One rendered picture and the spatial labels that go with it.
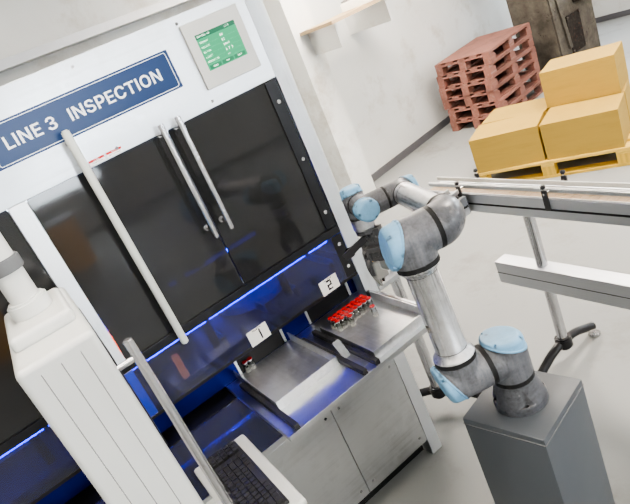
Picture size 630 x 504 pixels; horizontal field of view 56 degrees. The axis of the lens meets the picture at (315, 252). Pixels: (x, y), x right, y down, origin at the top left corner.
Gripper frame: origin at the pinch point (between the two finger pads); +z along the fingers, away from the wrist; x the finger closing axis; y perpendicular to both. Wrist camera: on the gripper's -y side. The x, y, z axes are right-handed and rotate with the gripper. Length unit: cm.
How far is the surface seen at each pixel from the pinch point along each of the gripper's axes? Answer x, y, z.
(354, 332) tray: -2.6, -16.2, 17.7
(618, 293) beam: 59, 68, 55
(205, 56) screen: -1, -27, -90
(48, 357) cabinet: -99, -32, -45
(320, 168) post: 22.2, -16.0, -38.9
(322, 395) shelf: -35.9, -17.3, 19.3
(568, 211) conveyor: 62, 58, 16
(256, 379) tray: -25, -49, 18
